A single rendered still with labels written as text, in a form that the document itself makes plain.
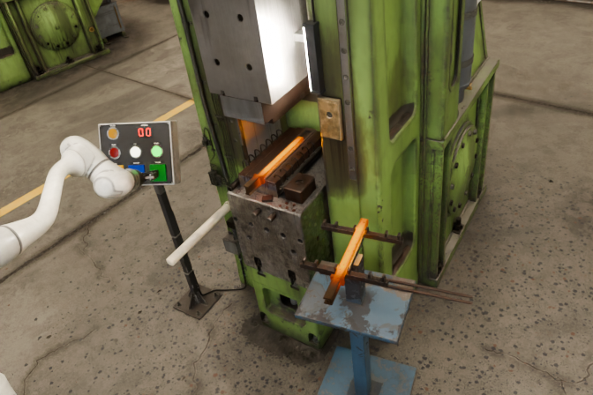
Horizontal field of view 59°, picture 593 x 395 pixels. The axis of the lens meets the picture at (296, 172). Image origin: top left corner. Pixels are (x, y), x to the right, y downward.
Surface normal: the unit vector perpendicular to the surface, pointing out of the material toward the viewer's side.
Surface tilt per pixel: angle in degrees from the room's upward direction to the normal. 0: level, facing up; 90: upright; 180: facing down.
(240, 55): 90
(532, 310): 0
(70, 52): 90
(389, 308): 0
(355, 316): 0
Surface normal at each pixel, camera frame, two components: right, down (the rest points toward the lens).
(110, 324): -0.12, -0.81
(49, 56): 0.69, 0.35
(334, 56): -0.52, 0.55
